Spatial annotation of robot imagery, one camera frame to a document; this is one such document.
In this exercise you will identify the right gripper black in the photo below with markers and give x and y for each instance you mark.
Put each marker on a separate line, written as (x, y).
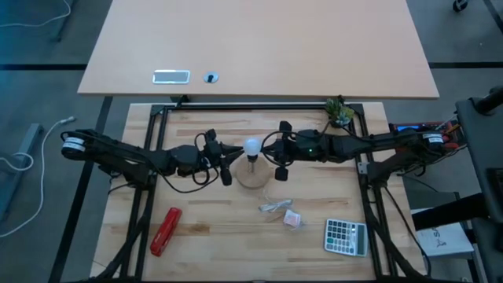
(287, 151)

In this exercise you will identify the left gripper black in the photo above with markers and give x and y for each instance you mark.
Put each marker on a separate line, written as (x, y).
(214, 155)

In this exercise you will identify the white lightbulb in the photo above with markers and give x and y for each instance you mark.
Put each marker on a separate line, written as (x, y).
(252, 146)

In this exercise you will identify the wooden-base table lamp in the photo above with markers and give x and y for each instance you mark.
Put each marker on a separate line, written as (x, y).
(253, 175)

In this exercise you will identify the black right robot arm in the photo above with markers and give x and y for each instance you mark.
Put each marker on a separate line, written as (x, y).
(373, 145)

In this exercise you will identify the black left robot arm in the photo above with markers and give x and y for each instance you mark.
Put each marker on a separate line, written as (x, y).
(125, 157)

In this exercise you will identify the clear lamp plug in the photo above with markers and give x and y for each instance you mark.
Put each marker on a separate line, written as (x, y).
(292, 218)

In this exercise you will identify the small potted succulent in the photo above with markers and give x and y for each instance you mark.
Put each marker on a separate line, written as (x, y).
(339, 112)

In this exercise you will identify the silver desk outlet plate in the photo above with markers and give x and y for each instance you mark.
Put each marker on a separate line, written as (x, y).
(171, 76)

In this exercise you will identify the red stapler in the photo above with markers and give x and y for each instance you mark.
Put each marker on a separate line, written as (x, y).
(166, 232)

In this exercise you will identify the beige desk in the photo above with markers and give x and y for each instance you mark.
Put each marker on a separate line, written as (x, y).
(255, 39)

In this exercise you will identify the grey desk calculator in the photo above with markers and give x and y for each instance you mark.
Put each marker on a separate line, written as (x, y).
(346, 237)

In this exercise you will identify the red device with blue display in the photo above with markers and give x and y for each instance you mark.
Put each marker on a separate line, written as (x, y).
(408, 127)

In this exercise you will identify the white paper bag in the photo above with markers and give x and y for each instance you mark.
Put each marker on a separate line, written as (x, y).
(444, 239)

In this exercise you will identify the grey metal table foot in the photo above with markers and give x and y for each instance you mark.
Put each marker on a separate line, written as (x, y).
(23, 157)

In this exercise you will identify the black office chair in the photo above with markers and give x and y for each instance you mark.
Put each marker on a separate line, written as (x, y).
(483, 157)

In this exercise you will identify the black caster wheel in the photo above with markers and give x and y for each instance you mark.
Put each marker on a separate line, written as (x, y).
(460, 4)

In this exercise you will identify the black aluminium rig frame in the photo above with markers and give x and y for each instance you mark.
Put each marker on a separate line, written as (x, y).
(255, 106)

